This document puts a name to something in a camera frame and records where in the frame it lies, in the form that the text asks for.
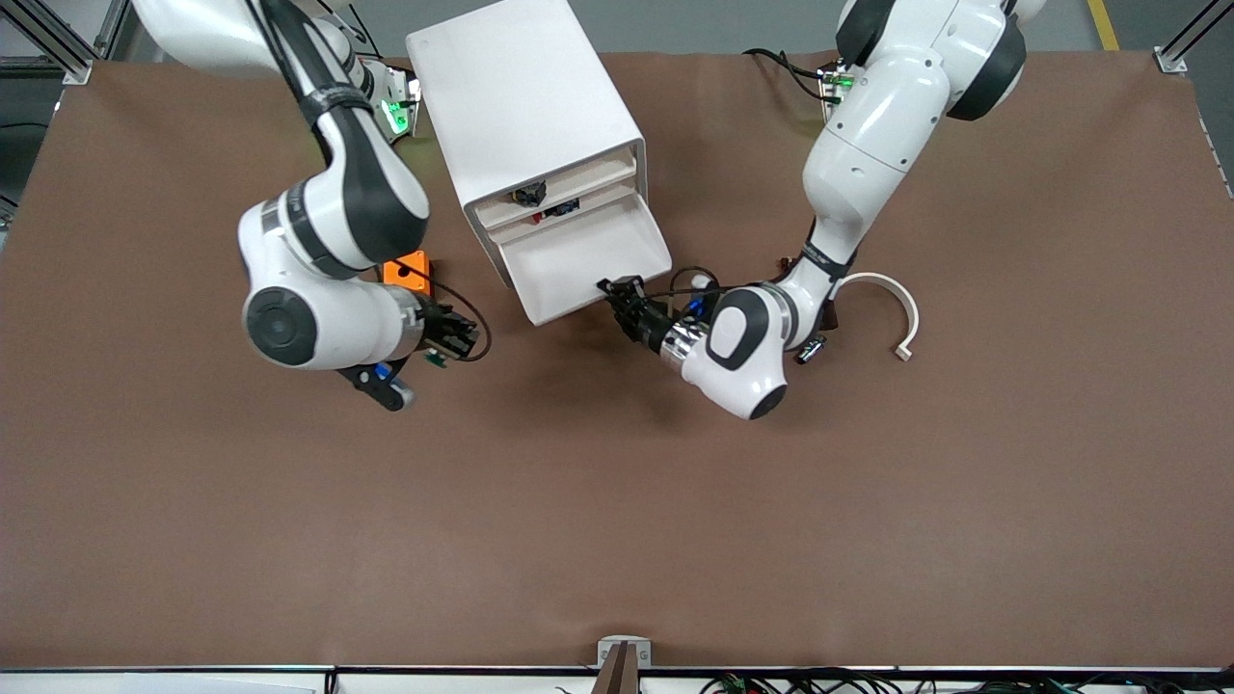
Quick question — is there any white plastic drawer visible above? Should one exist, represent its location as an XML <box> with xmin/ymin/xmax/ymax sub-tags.
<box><xmin>469</xmin><ymin>145</ymin><xmax>641</xmax><ymax>230</ymax></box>
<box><xmin>474</xmin><ymin>166</ymin><xmax>643</xmax><ymax>250</ymax></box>
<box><xmin>499</xmin><ymin>190</ymin><xmax>674</xmax><ymax>327</ymax></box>

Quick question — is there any white drawer cabinet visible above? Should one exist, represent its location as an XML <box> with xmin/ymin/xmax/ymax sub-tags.
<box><xmin>404</xmin><ymin>0</ymin><xmax>649</xmax><ymax>290</ymax></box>

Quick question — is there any orange button enclosure box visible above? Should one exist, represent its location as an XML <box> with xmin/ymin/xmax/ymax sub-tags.
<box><xmin>383</xmin><ymin>250</ymin><xmax>432</xmax><ymax>290</ymax></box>

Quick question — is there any white half-ring clamp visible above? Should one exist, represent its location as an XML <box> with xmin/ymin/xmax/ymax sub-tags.
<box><xmin>839</xmin><ymin>272</ymin><xmax>921</xmax><ymax>362</ymax></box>

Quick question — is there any black arm base cable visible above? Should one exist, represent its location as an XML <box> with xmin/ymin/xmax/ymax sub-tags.
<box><xmin>742</xmin><ymin>46</ymin><xmax>835</xmax><ymax>97</ymax></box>

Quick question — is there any grey mount bracket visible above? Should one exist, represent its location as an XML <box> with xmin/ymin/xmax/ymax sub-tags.
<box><xmin>597</xmin><ymin>635</ymin><xmax>653</xmax><ymax>669</ymax></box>

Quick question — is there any brown mount bar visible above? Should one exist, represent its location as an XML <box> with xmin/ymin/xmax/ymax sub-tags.
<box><xmin>592</xmin><ymin>643</ymin><xmax>641</xmax><ymax>694</ymax></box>

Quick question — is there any black cable bundle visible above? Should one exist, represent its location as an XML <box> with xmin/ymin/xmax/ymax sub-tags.
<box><xmin>699</xmin><ymin>668</ymin><xmax>1234</xmax><ymax>694</ymax></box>

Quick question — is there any aluminium frame strut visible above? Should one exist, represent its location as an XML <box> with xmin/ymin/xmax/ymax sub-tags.
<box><xmin>0</xmin><ymin>0</ymin><xmax>95</xmax><ymax>86</ymax></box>
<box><xmin>92</xmin><ymin>0</ymin><xmax>131</xmax><ymax>61</ymax></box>
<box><xmin>1154</xmin><ymin>0</ymin><xmax>1234</xmax><ymax>76</ymax></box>

